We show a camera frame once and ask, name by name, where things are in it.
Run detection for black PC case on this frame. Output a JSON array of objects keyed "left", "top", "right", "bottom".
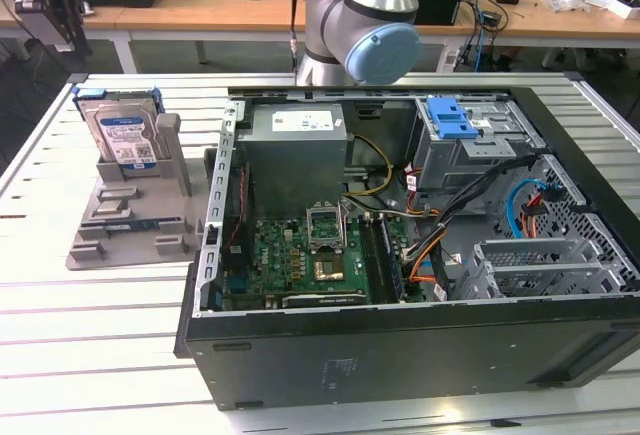
[{"left": 172, "top": 85, "right": 640, "bottom": 414}]

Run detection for blue data wire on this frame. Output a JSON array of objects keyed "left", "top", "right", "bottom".
[{"left": 503, "top": 178, "right": 557, "bottom": 242}]

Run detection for green motherboard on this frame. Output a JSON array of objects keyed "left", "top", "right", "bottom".
[{"left": 222, "top": 214, "right": 426, "bottom": 309}]

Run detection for blue cable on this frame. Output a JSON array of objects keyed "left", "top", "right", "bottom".
[{"left": 473, "top": 9, "right": 490, "bottom": 72}]

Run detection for yellow wires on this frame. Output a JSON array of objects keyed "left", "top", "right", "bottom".
[{"left": 342, "top": 133, "right": 396, "bottom": 202}]

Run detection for black RAM slot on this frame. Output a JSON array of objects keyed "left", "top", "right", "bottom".
[
  {"left": 360, "top": 215, "right": 383, "bottom": 305},
  {"left": 372, "top": 215, "right": 396, "bottom": 305},
  {"left": 366, "top": 215, "right": 389, "bottom": 305}
]

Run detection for black graphics card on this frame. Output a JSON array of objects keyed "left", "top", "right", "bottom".
[{"left": 280, "top": 293, "right": 370, "bottom": 310}]

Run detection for orange wire bundle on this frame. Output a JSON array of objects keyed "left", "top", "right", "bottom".
[{"left": 407, "top": 249, "right": 444, "bottom": 286}]

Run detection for silver CPU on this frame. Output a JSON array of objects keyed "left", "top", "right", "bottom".
[{"left": 92, "top": 199, "right": 126, "bottom": 219}]

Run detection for grey metal disk bay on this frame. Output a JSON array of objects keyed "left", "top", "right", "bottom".
[{"left": 457, "top": 237, "right": 629, "bottom": 302}]

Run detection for black hanging cable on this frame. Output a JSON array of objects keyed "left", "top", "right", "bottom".
[{"left": 288, "top": 0, "right": 307, "bottom": 74}]

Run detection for RAM stick with blue label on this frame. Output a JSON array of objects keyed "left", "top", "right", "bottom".
[{"left": 378, "top": 215, "right": 405, "bottom": 302}]

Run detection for thin red wire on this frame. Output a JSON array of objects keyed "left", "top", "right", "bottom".
[{"left": 227, "top": 164, "right": 251, "bottom": 251}]

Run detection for loose RAM stick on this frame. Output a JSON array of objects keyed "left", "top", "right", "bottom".
[{"left": 79, "top": 221, "right": 161, "bottom": 232}]

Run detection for red and orange wires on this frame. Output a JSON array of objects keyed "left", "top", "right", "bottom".
[{"left": 402, "top": 167, "right": 426, "bottom": 216}]

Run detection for black grey stand equipment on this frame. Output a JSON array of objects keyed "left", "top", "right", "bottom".
[{"left": 0, "top": 0, "right": 94, "bottom": 61}]

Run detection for wooden desk white legs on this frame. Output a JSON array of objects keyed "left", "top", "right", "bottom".
[
  {"left": 0, "top": 0, "right": 309, "bottom": 74},
  {"left": 414, "top": 0, "right": 640, "bottom": 74}
]

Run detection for metal drive cage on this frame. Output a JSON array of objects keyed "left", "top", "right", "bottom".
[{"left": 413, "top": 96, "right": 547, "bottom": 209}]

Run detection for metal socket cover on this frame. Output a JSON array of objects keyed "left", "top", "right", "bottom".
[{"left": 305, "top": 202, "right": 347, "bottom": 252}]

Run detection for CPU socket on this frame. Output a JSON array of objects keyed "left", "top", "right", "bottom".
[{"left": 310, "top": 253, "right": 347, "bottom": 285}]

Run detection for blue plastic latch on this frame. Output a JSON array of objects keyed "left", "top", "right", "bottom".
[{"left": 427, "top": 98, "right": 477, "bottom": 140}]

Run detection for orange power wire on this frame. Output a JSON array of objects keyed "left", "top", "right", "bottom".
[{"left": 519, "top": 193, "right": 546, "bottom": 242}]

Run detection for hard disk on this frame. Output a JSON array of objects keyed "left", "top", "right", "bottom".
[{"left": 72, "top": 85, "right": 169, "bottom": 174}]

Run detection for silver power supply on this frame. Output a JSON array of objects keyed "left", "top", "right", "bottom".
[{"left": 235, "top": 103, "right": 349, "bottom": 206}]

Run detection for white open box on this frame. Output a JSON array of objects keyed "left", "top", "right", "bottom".
[{"left": 584, "top": 0, "right": 640, "bottom": 21}]

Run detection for black wire bundle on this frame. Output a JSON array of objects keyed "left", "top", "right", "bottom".
[{"left": 402, "top": 153, "right": 549, "bottom": 262}]

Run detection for grey parts rack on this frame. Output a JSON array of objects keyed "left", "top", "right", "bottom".
[{"left": 65, "top": 112, "right": 221, "bottom": 272}]

